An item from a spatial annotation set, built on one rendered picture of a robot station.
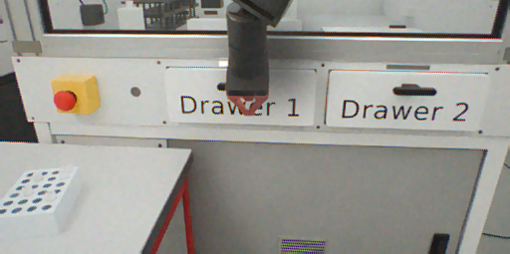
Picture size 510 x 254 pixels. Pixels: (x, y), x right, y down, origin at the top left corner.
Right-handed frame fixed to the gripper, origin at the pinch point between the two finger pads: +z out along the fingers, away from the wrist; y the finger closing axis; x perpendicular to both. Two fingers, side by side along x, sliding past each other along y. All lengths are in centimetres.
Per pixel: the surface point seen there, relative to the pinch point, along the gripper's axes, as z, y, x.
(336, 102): 2.7, 3.4, -16.5
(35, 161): 10.3, -6.4, 41.5
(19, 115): 45, 33, 82
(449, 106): 2.2, 2.4, -37.7
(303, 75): -1.7, 6.1, -10.0
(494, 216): 115, 31, -118
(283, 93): 1.6, 4.6, -6.5
